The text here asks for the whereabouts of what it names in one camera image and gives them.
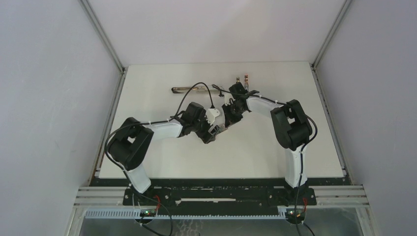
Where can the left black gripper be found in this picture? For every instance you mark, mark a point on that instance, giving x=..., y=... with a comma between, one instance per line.
x=205, y=135

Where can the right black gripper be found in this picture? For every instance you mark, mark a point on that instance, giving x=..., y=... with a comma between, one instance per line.
x=229, y=119

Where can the black and beige stapler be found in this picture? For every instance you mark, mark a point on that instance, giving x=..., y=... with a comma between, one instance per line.
x=197, y=89

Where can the red white staple box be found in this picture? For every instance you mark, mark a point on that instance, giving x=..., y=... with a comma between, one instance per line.
x=218, y=129

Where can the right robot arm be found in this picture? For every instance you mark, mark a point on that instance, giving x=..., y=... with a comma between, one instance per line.
x=290, y=123

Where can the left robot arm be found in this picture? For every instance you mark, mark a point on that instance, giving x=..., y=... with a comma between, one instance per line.
x=127, y=146

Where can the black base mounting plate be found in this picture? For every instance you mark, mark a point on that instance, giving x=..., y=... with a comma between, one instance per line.
x=287, y=197

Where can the left green circuit board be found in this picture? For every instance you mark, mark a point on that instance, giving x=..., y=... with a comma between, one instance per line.
x=148, y=213

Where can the green circuit board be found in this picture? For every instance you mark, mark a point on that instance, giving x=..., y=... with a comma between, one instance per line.
x=295, y=217
x=148, y=213

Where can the right green circuit board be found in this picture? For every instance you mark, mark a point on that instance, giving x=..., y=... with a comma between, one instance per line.
x=295, y=217

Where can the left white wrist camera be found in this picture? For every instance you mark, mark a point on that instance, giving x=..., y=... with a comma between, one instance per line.
x=212, y=114

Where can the aluminium frame rail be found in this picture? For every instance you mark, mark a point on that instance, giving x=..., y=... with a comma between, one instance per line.
x=325, y=196

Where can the white slotted cable duct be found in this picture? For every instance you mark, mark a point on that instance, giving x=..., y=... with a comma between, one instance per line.
x=134, y=213

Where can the left corner frame post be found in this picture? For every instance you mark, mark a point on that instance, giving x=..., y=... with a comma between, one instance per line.
x=96, y=24

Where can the corner frame post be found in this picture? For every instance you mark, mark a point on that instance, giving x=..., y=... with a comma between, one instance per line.
x=96, y=24
x=331, y=33

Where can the right corner frame post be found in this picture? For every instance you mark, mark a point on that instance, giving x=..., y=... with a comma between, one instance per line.
x=331, y=33

